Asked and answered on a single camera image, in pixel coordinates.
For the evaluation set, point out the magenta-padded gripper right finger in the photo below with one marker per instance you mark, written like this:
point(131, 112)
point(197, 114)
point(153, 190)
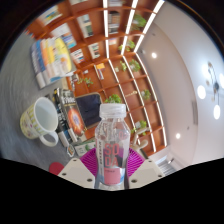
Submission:
point(148, 171)

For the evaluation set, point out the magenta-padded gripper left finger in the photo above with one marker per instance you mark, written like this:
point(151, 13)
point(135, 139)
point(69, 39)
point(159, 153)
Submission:
point(75, 171)

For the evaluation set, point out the clear bottle with pink label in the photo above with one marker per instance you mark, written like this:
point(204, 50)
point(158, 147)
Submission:
point(112, 150)

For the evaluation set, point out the tall green and white box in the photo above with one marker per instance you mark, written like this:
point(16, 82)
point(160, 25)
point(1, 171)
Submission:
point(85, 148)

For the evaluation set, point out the round recessed ceiling light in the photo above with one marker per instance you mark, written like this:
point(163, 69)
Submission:
point(178, 135)
point(154, 55)

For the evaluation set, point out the stack of dark books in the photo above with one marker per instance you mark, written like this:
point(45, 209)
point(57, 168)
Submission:
point(71, 116)

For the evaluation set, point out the dark chair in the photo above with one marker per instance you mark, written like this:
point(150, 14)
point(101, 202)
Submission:
point(89, 110)

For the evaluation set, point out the white mug with yellow-green stripes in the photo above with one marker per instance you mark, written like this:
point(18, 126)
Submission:
point(31, 125)

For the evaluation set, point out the ceiling air vent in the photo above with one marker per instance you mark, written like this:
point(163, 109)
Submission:
point(195, 112)

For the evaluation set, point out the branched ceiling lamp with globes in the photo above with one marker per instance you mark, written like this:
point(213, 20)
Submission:
point(201, 92)

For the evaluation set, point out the orange wooden shelf unit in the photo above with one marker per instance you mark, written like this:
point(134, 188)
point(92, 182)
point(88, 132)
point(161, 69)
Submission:
point(113, 76)

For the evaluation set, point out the stack of colourful books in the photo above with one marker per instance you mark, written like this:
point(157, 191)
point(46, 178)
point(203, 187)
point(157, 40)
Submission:
point(51, 61)

